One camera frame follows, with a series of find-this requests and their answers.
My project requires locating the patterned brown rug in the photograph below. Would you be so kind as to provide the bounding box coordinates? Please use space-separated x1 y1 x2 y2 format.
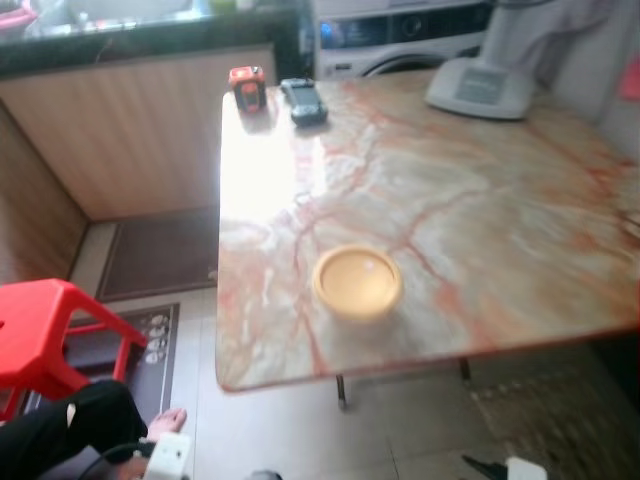
470 350 640 480

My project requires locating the yellow round bowl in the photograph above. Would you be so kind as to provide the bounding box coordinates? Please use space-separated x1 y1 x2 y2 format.
312 244 404 322

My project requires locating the marble pattern folding table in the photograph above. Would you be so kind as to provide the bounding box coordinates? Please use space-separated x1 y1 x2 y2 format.
215 68 640 411

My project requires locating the person's bare foot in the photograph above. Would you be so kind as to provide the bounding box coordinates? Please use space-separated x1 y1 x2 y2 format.
146 406 189 443

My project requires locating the dark printed floor mat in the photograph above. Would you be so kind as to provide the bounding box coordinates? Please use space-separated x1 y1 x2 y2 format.
25 303 181 421

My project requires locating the grey standing fan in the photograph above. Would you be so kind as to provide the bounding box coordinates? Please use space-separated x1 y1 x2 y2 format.
424 0 546 121

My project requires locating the dark brown floor mat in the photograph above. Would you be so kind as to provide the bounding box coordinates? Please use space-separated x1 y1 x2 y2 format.
97 207 221 301

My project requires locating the person's leg in black trousers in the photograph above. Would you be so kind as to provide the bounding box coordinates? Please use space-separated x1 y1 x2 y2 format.
0 380 149 480

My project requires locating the grey hanging cloth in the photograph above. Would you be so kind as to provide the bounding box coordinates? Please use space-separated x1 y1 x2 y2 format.
490 0 621 86

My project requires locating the white front-load washing machine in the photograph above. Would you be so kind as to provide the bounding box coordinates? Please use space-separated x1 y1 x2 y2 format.
315 0 496 81

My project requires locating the red plastic stool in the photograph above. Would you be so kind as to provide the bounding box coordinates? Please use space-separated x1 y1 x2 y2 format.
0 279 149 421

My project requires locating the wooden counter cabinet front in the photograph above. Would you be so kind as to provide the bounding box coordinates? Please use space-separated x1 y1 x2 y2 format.
0 45 279 286

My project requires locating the black stone kitchen counter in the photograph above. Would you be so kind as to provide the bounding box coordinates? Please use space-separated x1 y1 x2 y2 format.
0 0 311 76

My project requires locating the steel kitchen sink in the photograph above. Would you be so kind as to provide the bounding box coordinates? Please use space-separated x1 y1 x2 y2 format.
30 0 206 36

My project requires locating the pink cloth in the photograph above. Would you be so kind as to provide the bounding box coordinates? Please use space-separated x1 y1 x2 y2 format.
0 3 38 29

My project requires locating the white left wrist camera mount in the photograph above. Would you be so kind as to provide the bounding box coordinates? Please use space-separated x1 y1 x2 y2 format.
143 432 193 480

